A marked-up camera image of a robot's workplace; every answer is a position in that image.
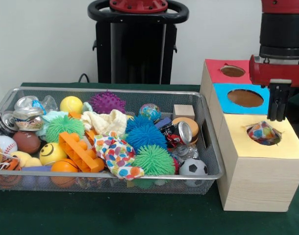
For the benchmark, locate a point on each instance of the green spiky rubber ball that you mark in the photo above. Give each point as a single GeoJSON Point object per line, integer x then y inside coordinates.
{"type": "Point", "coordinates": [153, 159]}
{"type": "Point", "coordinates": [63, 127]}

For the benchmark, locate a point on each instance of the yellow tennis ball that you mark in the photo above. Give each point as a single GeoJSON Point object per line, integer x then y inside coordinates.
{"type": "Point", "coordinates": [71, 104]}

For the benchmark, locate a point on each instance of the yellow smiley face ball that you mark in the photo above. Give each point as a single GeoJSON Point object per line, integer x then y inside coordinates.
{"type": "Point", "coordinates": [50, 154]}

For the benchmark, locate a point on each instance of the blue spiky rubber ball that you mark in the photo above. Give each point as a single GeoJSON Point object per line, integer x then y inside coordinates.
{"type": "Point", "coordinates": [145, 138]}

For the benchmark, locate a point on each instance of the wooden box with three holes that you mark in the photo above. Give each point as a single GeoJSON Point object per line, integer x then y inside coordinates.
{"type": "Point", "coordinates": [257, 186]}

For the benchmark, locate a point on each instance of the orange toy building brick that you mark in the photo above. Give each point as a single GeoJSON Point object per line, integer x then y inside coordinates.
{"type": "Point", "coordinates": [78, 151]}

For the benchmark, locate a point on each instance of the black and white soccer ball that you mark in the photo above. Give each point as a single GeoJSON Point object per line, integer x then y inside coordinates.
{"type": "Point", "coordinates": [193, 167]}

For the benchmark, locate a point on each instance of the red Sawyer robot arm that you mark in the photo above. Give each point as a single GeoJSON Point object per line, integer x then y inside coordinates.
{"type": "Point", "coordinates": [283, 29]}

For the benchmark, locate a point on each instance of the purple spiky ball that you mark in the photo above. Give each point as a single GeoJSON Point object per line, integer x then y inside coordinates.
{"type": "Point", "coordinates": [106, 102]}

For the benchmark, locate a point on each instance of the black pedestal with red base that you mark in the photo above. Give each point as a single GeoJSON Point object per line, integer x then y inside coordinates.
{"type": "Point", "coordinates": [139, 49]}

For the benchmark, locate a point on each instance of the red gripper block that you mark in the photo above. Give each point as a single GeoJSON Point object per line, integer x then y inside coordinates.
{"type": "Point", "coordinates": [274, 72]}

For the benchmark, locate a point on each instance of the white baseball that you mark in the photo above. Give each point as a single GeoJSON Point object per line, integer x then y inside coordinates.
{"type": "Point", "coordinates": [5, 144]}

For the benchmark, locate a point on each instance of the polka dot cloth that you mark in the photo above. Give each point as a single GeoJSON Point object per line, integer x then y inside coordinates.
{"type": "Point", "coordinates": [262, 133]}
{"type": "Point", "coordinates": [115, 154]}

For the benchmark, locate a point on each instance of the shallow metal mesh bin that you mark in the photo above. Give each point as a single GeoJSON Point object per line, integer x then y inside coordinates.
{"type": "Point", "coordinates": [212, 161]}

